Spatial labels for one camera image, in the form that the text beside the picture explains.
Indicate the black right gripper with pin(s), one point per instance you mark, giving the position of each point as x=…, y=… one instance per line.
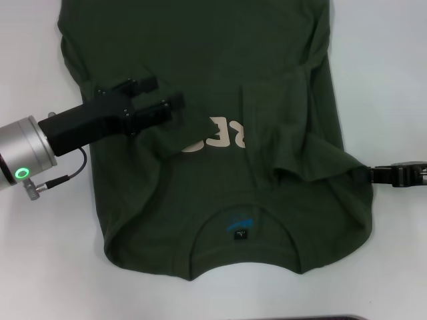
x=410, y=175

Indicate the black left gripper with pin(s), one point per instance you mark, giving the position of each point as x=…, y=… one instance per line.
x=83, y=126

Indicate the dark green FREE t-shirt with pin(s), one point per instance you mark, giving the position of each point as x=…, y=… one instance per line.
x=207, y=50

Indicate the dark rounded base edge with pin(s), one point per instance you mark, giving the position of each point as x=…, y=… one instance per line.
x=337, y=317

